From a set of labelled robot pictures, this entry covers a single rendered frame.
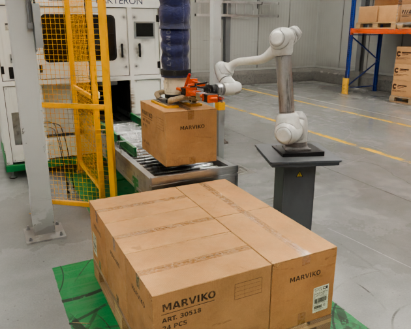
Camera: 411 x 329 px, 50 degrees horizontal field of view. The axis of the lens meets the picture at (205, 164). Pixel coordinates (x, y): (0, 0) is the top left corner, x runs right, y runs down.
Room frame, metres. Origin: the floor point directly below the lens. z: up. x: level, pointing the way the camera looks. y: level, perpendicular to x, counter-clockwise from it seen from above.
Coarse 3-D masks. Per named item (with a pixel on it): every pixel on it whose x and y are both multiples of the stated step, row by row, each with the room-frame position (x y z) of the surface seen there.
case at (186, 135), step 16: (144, 112) 3.50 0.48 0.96; (160, 112) 3.14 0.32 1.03; (176, 112) 3.09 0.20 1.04; (192, 112) 3.14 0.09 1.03; (208, 112) 3.19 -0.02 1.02; (144, 128) 3.52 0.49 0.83; (160, 128) 3.15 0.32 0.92; (176, 128) 3.09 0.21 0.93; (192, 128) 3.14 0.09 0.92; (208, 128) 3.19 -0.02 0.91; (144, 144) 3.54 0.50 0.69; (160, 144) 3.16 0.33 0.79; (176, 144) 3.09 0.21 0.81; (192, 144) 3.14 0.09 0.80; (208, 144) 3.20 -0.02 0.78; (160, 160) 3.17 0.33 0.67; (176, 160) 3.09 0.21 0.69; (192, 160) 3.14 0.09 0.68; (208, 160) 3.20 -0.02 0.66
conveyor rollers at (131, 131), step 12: (120, 132) 4.63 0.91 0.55; (132, 132) 4.68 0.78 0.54; (132, 144) 4.13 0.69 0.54; (132, 156) 3.75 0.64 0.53; (144, 156) 3.71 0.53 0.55; (156, 168) 3.37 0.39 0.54; (168, 168) 3.34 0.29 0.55; (180, 168) 3.36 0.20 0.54; (192, 168) 3.41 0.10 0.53; (204, 168) 3.36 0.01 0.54
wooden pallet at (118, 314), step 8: (96, 264) 2.61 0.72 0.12; (96, 272) 2.62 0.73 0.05; (104, 280) 2.40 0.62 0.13; (104, 288) 2.49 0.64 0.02; (112, 296) 2.24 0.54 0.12; (112, 304) 2.31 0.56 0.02; (120, 312) 2.09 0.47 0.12; (120, 320) 2.10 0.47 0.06; (320, 320) 2.01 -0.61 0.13; (328, 320) 2.03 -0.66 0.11; (128, 328) 2.09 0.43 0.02; (296, 328) 1.94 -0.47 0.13; (304, 328) 1.96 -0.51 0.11; (312, 328) 2.02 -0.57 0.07; (320, 328) 2.01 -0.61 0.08; (328, 328) 2.04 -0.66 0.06
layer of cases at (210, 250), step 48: (144, 192) 2.83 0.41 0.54; (192, 192) 2.83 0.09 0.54; (240, 192) 2.83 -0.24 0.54; (96, 240) 2.56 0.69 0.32; (144, 240) 2.11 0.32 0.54; (192, 240) 2.11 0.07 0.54; (240, 240) 2.11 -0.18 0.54; (288, 240) 2.11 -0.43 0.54; (144, 288) 1.69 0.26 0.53; (192, 288) 1.69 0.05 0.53; (240, 288) 1.79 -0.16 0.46; (288, 288) 1.91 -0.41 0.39
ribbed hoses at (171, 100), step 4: (156, 92) 3.51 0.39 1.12; (160, 92) 3.54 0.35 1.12; (164, 92) 3.55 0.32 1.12; (156, 96) 3.49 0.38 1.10; (176, 96) 3.24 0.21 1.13; (180, 96) 3.24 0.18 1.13; (184, 96) 3.26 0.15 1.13; (188, 96) 3.26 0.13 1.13; (168, 100) 3.24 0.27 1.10; (172, 100) 3.21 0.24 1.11; (176, 100) 3.22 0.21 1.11; (180, 100) 3.23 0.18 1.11; (188, 100) 3.27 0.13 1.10; (192, 100) 3.28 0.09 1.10; (196, 100) 3.30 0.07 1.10
